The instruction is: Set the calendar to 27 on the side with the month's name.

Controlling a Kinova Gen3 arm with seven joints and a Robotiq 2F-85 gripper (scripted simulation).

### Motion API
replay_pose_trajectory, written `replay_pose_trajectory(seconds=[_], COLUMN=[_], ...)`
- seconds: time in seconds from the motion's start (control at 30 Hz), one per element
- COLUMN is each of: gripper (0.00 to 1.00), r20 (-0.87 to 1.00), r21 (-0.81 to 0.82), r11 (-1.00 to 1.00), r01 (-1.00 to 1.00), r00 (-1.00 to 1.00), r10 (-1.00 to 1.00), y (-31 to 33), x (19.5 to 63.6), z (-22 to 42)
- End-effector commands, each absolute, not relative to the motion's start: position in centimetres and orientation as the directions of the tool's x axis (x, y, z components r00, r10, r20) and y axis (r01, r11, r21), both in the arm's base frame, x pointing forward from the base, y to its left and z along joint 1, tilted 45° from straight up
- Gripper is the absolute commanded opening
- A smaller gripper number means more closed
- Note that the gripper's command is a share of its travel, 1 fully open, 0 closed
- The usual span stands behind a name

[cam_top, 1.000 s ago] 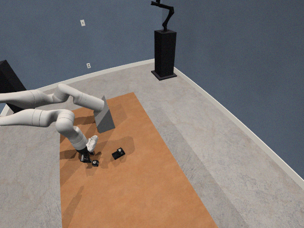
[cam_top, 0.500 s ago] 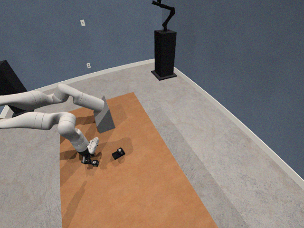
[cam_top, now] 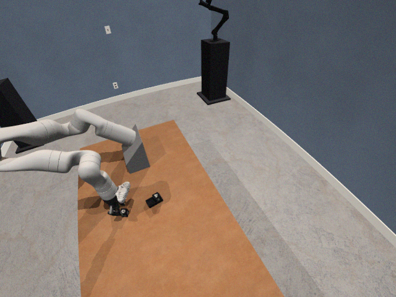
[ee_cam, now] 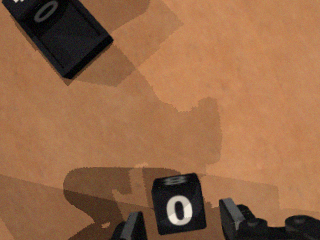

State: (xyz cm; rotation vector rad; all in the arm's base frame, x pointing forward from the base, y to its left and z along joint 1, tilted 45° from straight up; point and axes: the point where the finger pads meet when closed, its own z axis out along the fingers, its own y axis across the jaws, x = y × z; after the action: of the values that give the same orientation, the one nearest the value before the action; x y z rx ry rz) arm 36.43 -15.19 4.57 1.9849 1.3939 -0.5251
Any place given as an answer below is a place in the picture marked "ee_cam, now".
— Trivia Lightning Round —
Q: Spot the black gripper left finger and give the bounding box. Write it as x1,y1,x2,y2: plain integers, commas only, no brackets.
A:
109,211,147,240

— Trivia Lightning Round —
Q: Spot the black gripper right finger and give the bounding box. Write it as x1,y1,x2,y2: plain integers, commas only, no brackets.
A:
219,198,320,240

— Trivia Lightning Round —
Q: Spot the black number cube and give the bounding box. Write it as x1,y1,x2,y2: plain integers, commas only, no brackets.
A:
2,0,69,31
151,173,207,235

